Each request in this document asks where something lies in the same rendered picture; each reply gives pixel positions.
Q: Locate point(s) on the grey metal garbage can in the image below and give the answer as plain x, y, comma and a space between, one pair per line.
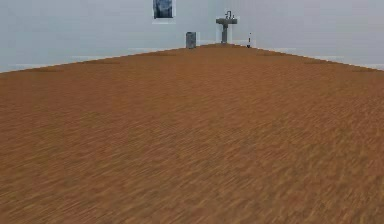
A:
190, 40

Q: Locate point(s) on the black and white toilet brush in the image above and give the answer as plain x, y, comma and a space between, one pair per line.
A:
249, 41

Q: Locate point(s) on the grey pedestal sink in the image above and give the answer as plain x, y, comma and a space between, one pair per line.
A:
225, 22

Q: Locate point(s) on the framed dark wall picture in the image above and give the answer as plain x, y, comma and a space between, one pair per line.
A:
163, 8

